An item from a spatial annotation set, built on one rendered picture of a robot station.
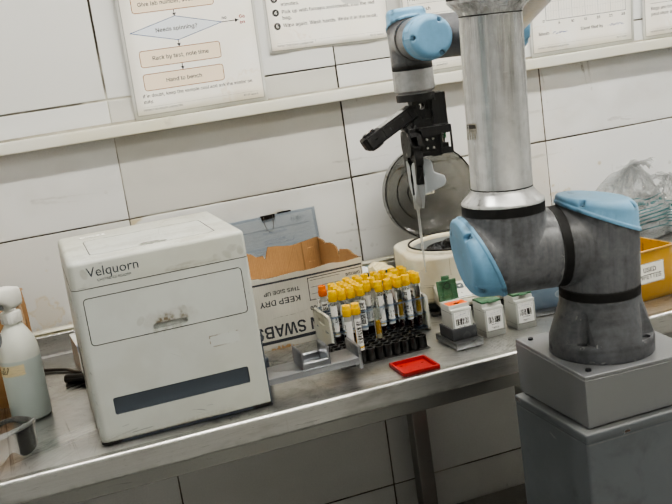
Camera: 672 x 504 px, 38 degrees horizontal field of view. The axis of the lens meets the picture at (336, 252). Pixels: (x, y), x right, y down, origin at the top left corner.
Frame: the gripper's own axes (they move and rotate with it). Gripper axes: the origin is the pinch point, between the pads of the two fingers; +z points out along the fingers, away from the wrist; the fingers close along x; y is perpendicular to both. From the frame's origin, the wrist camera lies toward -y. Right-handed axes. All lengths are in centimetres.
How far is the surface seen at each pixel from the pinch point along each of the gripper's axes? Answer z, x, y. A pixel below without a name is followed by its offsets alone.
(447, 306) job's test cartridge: 18.1, -10.1, 0.6
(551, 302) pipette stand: 23.7, -1.6, 23.7
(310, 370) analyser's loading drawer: 22.0, -19.7, -26.8
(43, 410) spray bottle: 24, -6, -73
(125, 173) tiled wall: -10, 40, -54
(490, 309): 20.4, -9.3, 8.9
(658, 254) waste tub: 17.1, -5.3, 44.6
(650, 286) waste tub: 22.9, -5.9, 42.2
